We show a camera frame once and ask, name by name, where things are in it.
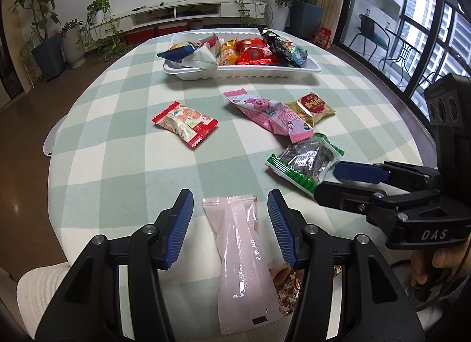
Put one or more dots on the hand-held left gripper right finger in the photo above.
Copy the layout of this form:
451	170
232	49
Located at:
283	231

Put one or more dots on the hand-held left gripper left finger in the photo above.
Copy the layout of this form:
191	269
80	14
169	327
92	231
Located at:
180	231

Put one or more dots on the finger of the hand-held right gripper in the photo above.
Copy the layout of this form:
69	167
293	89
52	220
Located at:
342	194
357	172

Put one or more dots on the clear green sunflower seed packet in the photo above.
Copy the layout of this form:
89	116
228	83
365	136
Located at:
309	161

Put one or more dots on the brown chocolate packet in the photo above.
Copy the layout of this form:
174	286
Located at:
287	286

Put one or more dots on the pink translucent packet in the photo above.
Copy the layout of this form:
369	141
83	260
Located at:
243	272

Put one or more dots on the gold red snack packet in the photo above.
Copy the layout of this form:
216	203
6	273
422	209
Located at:
312	108

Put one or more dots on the pink piglet snack packet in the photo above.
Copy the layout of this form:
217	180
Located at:
272	115

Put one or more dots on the red white candy packet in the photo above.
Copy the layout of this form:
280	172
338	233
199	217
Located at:
186	123

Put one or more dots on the light blue snack packet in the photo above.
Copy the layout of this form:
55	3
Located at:
298	55

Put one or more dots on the white plastic tray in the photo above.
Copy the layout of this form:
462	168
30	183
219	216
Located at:
250	71

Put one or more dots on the black snack packet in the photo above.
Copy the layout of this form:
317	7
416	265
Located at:
276	43

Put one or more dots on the red chocolate packet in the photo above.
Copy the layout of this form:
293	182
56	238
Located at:
254	53

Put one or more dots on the orange snack packet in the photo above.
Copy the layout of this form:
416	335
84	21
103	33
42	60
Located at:
228	53

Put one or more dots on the blue potato chips packet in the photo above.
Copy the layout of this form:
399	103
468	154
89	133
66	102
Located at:
178	51

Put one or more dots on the person's right forearm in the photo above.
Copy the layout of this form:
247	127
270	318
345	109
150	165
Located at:
450	288

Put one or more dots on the person's right hand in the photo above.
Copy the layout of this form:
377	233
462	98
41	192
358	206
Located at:
417	268

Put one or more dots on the black balcony table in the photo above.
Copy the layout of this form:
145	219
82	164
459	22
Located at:
401	51

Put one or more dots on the red gift bag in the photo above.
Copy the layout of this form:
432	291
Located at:
323	37

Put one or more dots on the black chair with teal cushion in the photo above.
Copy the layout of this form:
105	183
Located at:
368	32

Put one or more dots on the person's left leg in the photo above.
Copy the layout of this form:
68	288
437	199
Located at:
40	290

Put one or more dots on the white stool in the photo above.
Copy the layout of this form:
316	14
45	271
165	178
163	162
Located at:
51	139

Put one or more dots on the large-leaf plant in blue pot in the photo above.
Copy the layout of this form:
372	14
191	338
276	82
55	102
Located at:
305	18

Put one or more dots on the bushy plant in white pot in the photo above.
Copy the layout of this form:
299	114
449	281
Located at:
278	10

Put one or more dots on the red storage box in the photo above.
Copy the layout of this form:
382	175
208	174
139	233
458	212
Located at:
140	35
172	29

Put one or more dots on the small grey pot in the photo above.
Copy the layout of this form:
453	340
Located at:
195	24

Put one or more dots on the plant in white ribbed pot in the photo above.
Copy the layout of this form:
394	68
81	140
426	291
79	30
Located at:
73	47

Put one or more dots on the tall plant in blue pot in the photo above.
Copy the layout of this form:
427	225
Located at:
46	56

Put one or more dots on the white television cabinet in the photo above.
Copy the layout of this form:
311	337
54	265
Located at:
206	10

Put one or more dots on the thin leafy plant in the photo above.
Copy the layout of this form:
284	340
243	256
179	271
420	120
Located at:
27	51

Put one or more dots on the trailing green plant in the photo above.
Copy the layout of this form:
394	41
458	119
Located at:
99	7

